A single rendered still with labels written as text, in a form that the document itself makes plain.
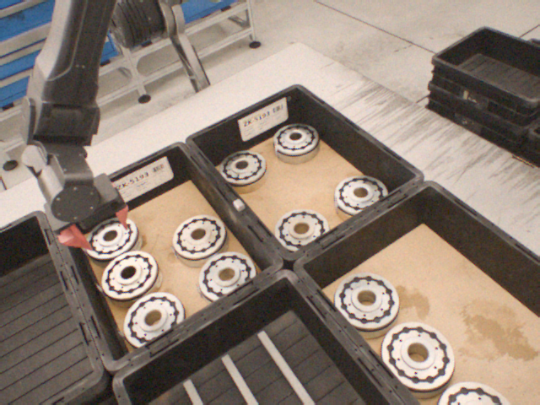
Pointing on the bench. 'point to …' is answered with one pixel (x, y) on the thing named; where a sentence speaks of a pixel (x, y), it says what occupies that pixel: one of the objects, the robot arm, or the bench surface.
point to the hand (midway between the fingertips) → (106, 234)
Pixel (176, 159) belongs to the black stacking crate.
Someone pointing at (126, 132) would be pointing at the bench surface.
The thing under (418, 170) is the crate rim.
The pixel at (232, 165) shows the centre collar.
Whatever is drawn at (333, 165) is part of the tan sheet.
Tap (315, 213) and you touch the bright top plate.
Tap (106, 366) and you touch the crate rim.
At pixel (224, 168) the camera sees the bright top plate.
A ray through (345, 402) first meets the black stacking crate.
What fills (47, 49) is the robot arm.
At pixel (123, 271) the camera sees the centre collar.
